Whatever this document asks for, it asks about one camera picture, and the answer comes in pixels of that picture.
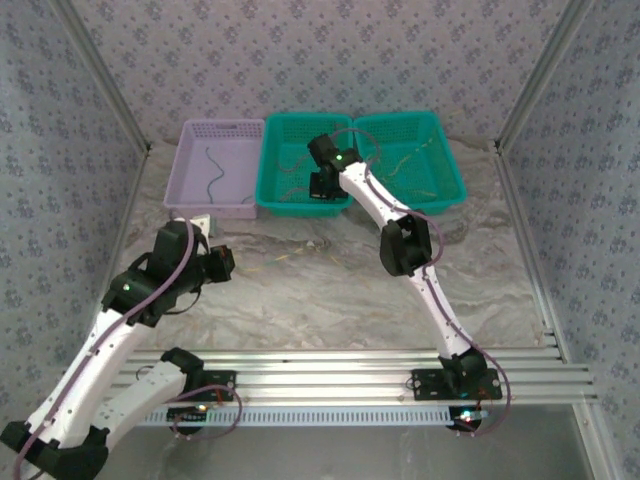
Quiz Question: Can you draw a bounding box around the aluminium corner post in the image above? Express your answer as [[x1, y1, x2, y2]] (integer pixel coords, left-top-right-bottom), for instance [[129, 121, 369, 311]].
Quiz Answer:
[[49, 0, 154, 154], [494, 0, 596, 151]]

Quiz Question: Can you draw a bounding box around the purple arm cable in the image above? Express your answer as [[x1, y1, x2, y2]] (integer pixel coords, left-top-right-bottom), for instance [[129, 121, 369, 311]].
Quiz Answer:
[[327, 127, 515, 439], [12, 214, 245, 480]]

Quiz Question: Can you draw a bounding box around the black controller board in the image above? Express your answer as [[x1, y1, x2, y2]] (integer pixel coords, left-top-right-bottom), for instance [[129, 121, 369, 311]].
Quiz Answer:
[[449, 407, 489, 426], [167, 405, 211, 424]]

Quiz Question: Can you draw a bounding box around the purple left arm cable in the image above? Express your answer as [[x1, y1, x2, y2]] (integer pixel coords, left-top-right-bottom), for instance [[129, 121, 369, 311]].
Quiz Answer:
[[12, 214, 245, 480]]

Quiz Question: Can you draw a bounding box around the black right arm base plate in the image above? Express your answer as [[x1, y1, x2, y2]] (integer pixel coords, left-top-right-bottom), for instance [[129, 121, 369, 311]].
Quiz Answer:
[[410, 368, 504, 401]]

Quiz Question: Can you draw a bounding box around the white slotted cable duct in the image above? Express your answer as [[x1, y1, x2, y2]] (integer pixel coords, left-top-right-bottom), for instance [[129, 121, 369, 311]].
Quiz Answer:
[[137, 405, 454, 429]]

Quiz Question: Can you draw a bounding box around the teal plastic basket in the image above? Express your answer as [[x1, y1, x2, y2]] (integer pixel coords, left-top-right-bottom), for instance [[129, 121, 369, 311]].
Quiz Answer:
[[352, 110, 469, 217], [253, 112, 355, 220]]

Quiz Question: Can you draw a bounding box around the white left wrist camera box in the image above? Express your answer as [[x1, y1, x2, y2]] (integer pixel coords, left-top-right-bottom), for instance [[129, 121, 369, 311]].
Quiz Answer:
[[187, 213, 219, 239]]

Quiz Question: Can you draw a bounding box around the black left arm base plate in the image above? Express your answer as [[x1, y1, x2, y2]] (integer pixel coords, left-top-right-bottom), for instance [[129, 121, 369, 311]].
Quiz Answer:
[[177, 369, 237, 402]]

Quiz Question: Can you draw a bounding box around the purple plastic basket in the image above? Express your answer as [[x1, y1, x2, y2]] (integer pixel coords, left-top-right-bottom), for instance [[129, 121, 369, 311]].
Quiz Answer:
[[163, 118, 266, 221]]

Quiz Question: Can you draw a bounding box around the aluminium front rail frame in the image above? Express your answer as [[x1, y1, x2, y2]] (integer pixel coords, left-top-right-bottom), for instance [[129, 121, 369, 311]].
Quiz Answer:
[[102, 348, 600, 406]]

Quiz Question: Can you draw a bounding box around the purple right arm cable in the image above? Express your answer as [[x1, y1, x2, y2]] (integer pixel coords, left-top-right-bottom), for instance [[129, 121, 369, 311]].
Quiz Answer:
[[327, 127, 515, 439]]

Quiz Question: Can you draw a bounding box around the aluminium table side rail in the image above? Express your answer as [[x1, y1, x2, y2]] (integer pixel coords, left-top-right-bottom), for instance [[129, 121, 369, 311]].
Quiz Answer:
[[497, 144, 571, 362], [82, 144, 154, 364]]

